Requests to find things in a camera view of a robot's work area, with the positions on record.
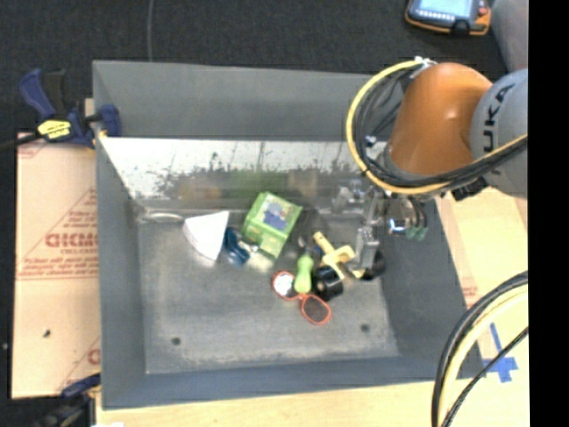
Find pale grey metal gripper finger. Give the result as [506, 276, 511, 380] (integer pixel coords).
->
[354, 227, 381, 280]

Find pale yellow toy tool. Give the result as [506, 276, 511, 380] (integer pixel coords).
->
[311, 230, 357, 280]

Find black cylinder roll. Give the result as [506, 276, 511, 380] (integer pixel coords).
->
[312, 264, 345, 302]

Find dark blue toy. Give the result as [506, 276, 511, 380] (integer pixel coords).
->
[223, 226, 252, 267]

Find small green bottle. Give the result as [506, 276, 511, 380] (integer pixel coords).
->
[293, 252, 317, 294]

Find grey metal bin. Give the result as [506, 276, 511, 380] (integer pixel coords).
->
[92, 60, 485, 409]

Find red sunglasses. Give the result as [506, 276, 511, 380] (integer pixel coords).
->
[271, 270, 333, 326]

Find white cone-shaped object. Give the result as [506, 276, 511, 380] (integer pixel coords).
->
[182, 210, 231, 262]

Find green printed box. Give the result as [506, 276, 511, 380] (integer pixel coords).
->
[241, 190, 304, 260]

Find brown cardboard board, red print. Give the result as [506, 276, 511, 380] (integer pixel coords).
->
[10, 130, 102, 400]

